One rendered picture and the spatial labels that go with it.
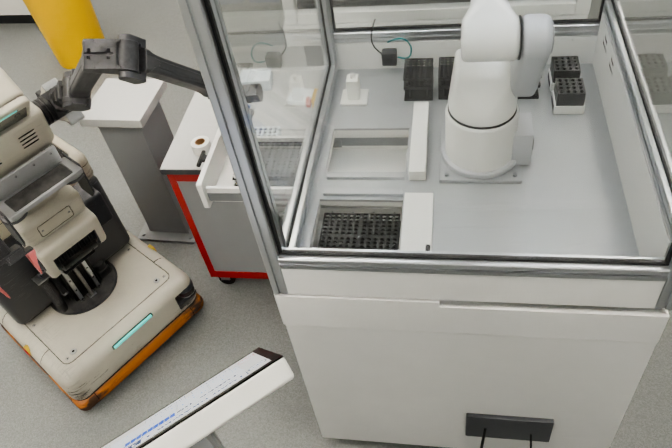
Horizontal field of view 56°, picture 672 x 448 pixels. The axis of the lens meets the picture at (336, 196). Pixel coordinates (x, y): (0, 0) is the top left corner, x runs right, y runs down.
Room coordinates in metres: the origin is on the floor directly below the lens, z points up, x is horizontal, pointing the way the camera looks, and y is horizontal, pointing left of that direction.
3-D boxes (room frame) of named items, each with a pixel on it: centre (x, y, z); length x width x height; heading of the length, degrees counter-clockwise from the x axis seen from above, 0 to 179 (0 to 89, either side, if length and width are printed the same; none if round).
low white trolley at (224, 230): (1.99, 0.26, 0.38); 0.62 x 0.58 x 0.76; 165
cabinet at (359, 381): (1.35, -0.38, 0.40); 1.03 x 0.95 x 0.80; 165
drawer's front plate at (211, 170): (1.60, 0.38, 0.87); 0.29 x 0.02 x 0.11; 165
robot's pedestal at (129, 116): (2.26, 0.81, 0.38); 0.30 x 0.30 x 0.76; 72
